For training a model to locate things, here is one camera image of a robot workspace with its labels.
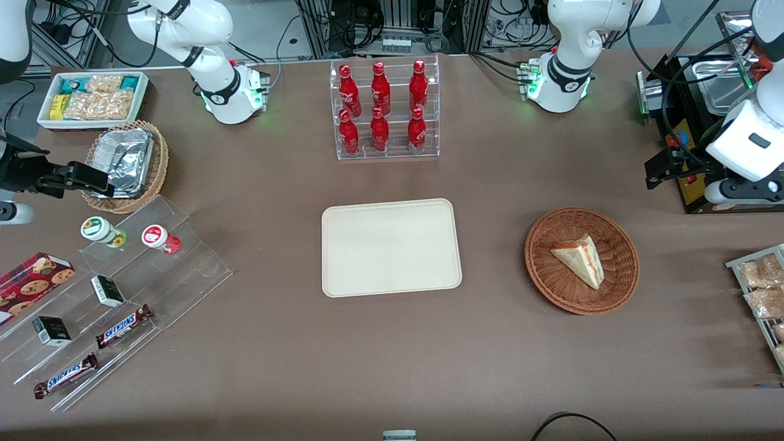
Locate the black appliance box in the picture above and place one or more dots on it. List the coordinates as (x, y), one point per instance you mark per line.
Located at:
(677, 68)

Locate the triangular sandwich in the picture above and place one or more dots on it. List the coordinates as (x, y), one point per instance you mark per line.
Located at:
(579, 260)

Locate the clear acrylic bottle rack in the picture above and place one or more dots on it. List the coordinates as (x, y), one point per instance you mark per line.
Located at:
(397, 101)

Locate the clear acrylic stepped stand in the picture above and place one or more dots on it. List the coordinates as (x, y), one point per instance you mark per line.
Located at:
(184, 275)

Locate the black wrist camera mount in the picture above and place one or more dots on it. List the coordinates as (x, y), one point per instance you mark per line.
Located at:
(18, 159)

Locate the small black carton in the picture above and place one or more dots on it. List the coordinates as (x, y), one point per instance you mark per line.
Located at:
(52, 331)
(107, 291)

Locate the brown wicker basket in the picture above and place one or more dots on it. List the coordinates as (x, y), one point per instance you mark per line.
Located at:
(551, 282)

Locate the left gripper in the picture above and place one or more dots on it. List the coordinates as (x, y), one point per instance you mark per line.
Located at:
(691, 163)

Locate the green lid yogurt cup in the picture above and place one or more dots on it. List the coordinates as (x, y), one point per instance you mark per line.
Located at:
(97, 228)

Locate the yellow snack packet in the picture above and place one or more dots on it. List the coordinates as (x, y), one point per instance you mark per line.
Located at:
(57, 107)

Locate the beige plastic tray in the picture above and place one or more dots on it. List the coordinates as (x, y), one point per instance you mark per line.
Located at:
(392, 248)

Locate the red lid yogurt cup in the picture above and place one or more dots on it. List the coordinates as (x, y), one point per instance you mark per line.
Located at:
(155, 236)

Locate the tray of packaged snacks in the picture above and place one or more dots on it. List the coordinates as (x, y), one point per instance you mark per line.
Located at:
(744, 260)

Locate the clear bag of pastries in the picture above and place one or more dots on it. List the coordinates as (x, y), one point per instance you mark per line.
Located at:
(759, 272)
(779, 332)
(765, 303)

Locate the Snickers chocolate bar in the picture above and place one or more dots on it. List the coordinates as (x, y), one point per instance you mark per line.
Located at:
(66, 375)
(122, 326)

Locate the light wicker basket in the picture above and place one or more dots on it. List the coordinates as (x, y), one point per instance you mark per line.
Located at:
(158, 165)

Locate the white snack tray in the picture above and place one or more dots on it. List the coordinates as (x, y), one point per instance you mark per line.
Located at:
(44, 116)

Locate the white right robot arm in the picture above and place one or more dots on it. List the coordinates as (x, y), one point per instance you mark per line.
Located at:
(229, 98)

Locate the white power strip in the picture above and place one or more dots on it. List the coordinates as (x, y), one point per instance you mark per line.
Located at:
(398, 45)

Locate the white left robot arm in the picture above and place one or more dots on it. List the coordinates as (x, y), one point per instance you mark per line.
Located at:
(566, 79)

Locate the clear bag of crackers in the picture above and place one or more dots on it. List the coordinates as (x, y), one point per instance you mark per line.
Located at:
(98, 105)
(104, 83)

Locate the small grey device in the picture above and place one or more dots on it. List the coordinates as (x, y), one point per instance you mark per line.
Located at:
(399, 435)

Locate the teal snack packet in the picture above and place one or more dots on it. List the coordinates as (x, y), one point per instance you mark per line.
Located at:
(73, 84)
(130, 82)

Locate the red cola bottle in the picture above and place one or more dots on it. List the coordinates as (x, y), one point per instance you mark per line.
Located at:
(380, 90)
(348, 92)
(416, 133)
(349, 136)
(380, 133)
(418, 87)

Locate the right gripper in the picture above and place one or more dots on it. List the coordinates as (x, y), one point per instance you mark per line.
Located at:
(18, 171)

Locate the red emergency stop button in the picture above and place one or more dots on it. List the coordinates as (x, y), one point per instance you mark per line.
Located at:
(675, 139)

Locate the stainless steel pan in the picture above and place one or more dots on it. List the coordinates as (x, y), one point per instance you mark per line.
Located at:
(723, 86)

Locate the red chocolate cookie box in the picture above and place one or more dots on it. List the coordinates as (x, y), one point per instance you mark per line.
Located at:
(30, 282)

